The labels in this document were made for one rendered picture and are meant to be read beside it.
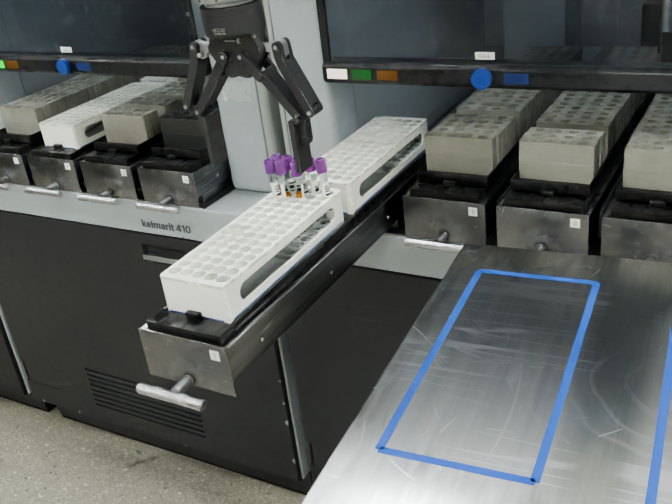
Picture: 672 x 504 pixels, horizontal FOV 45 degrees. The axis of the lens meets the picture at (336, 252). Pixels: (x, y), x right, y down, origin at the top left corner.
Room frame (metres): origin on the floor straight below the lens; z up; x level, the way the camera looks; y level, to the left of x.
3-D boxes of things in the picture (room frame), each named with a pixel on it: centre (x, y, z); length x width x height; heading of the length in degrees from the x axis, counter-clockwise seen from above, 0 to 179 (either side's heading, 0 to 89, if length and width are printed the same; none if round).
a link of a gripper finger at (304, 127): (0.96, 0.01, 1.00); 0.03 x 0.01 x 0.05; 58
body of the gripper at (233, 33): (1.00, 0.09, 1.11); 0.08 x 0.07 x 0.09; 58
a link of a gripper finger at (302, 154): (0.97, 0.03, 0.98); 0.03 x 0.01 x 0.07; 148
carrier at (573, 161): (1.11, -0.35, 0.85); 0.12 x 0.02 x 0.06; 57
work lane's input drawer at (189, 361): (1.09, 0.03, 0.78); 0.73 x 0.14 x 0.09; 148
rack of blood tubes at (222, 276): (0.98, 0.10, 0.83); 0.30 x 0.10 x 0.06; 148
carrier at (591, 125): (1.19, -0.39, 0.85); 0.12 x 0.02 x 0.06; 57
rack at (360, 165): (1.24, -0.07, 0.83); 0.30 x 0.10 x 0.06; 148
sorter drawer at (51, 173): (1.85, 0.39, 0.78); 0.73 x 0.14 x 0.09; 148
